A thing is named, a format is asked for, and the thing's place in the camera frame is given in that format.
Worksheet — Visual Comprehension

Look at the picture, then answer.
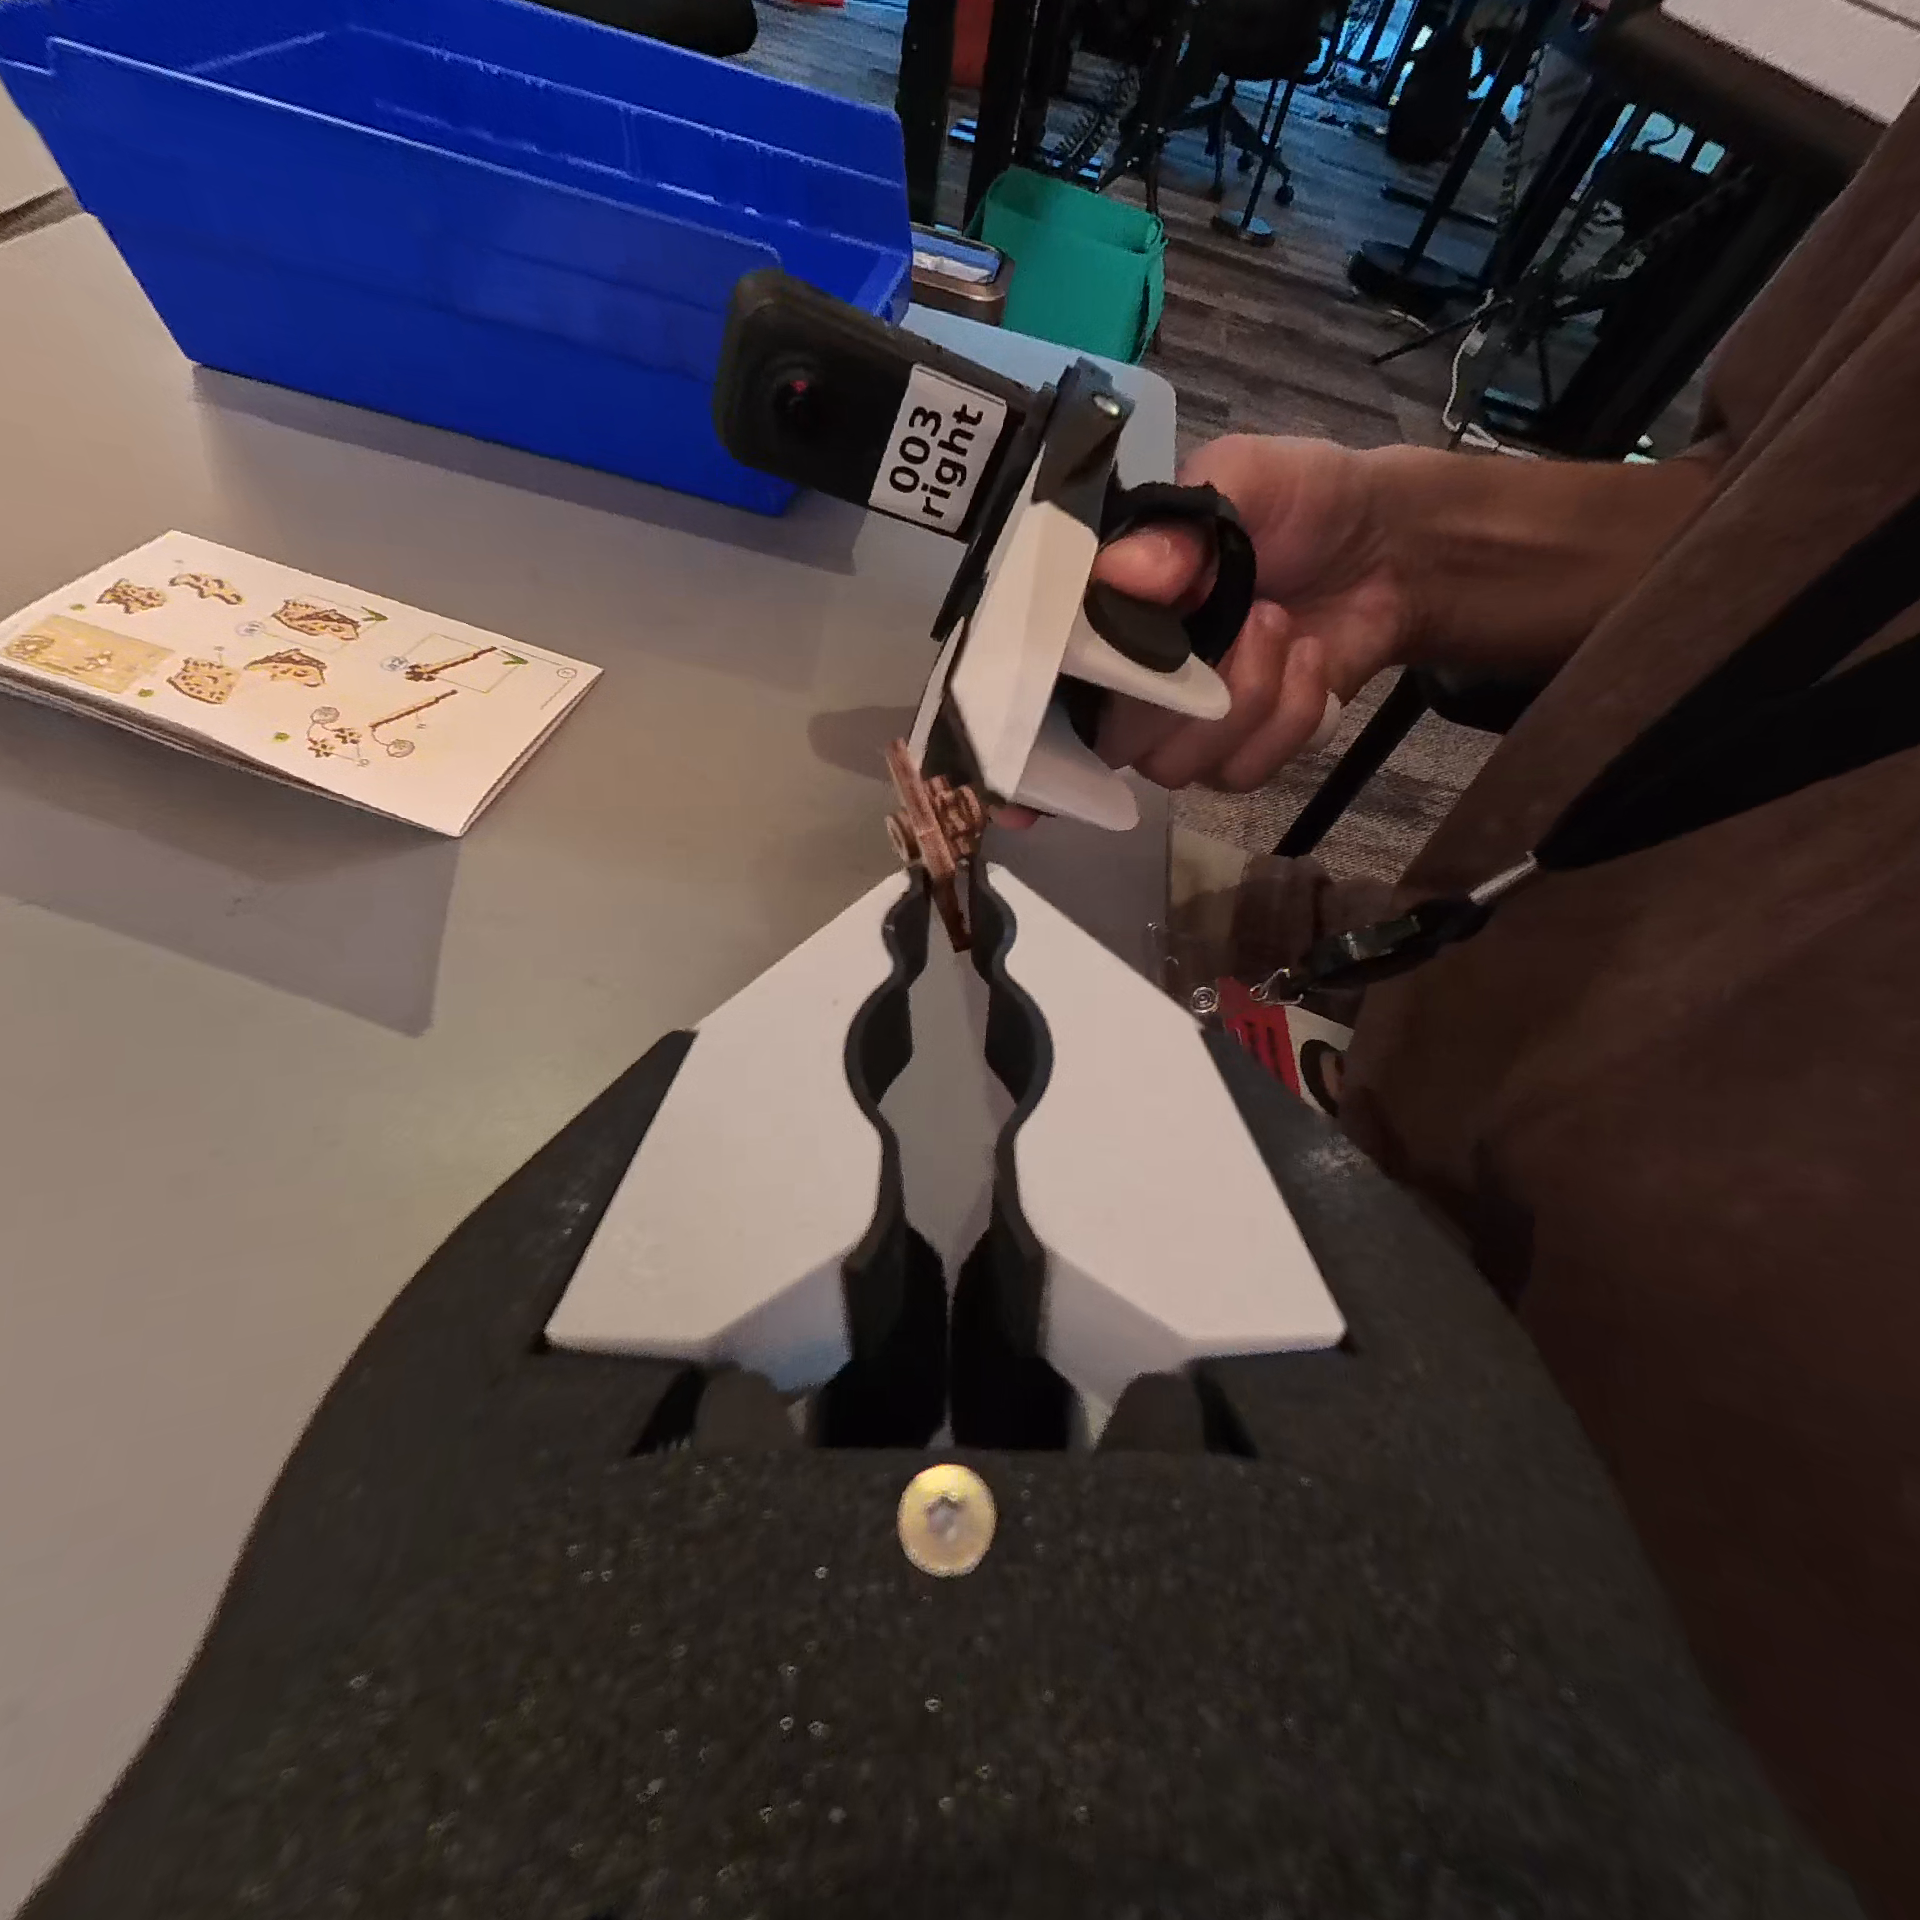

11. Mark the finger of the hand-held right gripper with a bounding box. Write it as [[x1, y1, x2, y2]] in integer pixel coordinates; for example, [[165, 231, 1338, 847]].
[[913, 591, 970, 782], [907, 481, 1112, 818]]

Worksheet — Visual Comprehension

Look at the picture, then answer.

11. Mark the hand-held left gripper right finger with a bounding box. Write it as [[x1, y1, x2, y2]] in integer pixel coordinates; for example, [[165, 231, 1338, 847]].
[[954, 866, 1347, 1452]]

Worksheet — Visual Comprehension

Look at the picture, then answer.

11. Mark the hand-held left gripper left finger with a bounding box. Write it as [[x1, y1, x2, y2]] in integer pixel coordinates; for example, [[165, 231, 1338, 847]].
[[541, 870, 954, 1450]]

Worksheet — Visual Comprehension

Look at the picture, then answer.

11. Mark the small wooden puzzle assembly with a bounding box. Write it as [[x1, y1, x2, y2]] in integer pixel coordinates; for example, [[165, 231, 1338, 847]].
[[880, 737, 990, 955]]

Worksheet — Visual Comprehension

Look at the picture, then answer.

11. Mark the grey desk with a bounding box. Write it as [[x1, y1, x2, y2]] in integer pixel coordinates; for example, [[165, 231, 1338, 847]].
[[0, 187, 1182, 1915]]

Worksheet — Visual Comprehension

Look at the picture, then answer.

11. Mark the person's right hand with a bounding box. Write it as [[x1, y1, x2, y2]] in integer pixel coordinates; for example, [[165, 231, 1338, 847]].
[[1101, 437, 1442, 796]]

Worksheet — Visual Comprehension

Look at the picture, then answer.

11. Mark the small metal bin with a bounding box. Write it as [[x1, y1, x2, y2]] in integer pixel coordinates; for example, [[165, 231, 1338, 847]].
[[907, 222, 1014, 329]]

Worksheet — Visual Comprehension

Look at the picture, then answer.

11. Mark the green bag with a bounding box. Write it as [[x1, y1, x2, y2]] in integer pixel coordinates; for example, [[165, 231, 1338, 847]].
[[967, 164, 1171, 364]]

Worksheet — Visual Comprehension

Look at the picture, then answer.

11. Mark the red white badge card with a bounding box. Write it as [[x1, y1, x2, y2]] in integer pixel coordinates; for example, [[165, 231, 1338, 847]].
[[1211, 975, 1358, 1119]]

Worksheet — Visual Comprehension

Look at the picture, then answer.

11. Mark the wooden table with black legs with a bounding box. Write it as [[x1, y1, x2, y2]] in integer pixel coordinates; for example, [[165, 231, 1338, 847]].
[[899, 0, 1053, 227]]

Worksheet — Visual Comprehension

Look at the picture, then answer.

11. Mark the person's leg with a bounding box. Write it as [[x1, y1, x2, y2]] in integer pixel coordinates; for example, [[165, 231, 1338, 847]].
[[1168, 851, 1358, 990]]

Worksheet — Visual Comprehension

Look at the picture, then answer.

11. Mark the black stool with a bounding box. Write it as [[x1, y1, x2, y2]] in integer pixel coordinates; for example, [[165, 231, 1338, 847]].
[[1273, 659, 1534, 858]]

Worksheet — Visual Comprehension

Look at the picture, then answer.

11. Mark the black office chair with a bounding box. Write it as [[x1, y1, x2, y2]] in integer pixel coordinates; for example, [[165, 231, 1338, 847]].
[[1033, 0, 1346, 250]]

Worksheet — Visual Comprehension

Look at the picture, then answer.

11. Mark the blue plastic bin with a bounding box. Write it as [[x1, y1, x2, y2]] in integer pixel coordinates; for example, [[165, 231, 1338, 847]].
[[0, 0, 916, 517]]

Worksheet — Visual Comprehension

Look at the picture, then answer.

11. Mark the white instruction booklet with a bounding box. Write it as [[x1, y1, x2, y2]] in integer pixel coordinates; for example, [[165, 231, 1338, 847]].
[[0, 528, 605, 838]]

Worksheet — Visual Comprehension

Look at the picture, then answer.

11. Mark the person's brown garment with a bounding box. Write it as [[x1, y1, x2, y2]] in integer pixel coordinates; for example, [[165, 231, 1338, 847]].
[[1335, 92, 1920, 1920]]

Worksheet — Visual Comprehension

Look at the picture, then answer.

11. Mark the dark table with white sheet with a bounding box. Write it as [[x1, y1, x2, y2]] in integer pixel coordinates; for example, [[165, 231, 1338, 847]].
[[1476, 0, 1907, 450]]

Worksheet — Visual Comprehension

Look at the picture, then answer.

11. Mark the black lanyard with clip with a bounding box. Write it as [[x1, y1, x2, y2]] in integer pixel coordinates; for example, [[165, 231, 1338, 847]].
[[1193, 494, 1920, 1022]]

